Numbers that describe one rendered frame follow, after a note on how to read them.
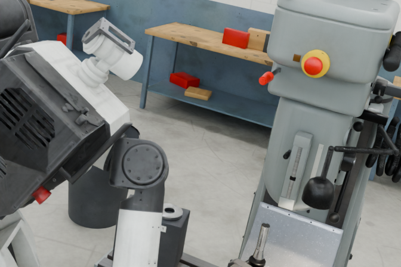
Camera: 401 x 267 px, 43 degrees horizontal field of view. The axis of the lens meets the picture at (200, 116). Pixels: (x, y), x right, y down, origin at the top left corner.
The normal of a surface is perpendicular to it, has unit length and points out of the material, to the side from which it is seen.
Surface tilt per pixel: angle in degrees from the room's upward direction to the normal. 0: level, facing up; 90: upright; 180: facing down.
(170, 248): 90
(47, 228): 0
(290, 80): 90
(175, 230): 90
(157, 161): 59
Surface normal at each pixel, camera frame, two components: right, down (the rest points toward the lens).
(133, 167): 0.04, -0.18
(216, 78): -0.39, 0.27
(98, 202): 0.14, 0.43
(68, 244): 0.16, -0.92
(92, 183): -0.07, 0.40
